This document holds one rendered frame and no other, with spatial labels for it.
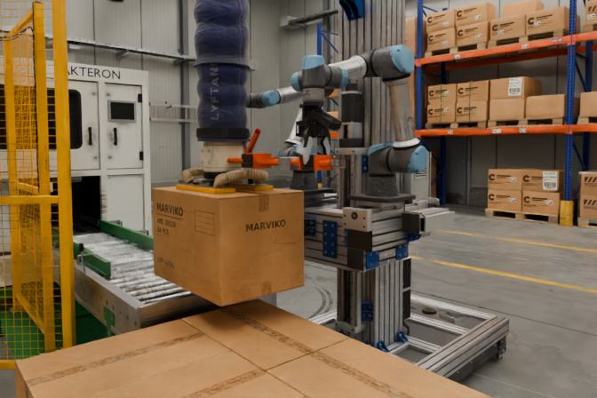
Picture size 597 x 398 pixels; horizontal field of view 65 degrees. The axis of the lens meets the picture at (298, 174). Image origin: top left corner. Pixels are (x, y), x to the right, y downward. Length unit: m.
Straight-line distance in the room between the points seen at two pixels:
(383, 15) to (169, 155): 10.04
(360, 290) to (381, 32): 1.28
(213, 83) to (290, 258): 0.78
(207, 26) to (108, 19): 9.83
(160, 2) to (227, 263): 11.06
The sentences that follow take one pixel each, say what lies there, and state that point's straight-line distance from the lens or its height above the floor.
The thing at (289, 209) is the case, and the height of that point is 1.01.
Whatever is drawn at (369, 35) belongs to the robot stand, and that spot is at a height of 1.80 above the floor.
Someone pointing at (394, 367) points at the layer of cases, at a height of 0.54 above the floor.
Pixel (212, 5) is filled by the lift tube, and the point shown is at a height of 1.83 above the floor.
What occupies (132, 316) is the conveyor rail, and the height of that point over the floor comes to 0.55.
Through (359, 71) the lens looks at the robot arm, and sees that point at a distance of 1.96.
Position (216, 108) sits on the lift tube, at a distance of 1.96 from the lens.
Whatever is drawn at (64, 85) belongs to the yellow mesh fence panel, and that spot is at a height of 1.57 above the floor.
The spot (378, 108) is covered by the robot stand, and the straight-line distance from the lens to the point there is 2.33.
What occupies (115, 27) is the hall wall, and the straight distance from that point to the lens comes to 11.84.
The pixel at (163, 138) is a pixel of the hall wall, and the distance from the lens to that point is 12.02.
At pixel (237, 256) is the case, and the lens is 1.77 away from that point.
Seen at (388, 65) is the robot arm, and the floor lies 1.58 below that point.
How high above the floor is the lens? 1.25
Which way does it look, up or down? 3 degrees down
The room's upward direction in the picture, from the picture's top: straight up
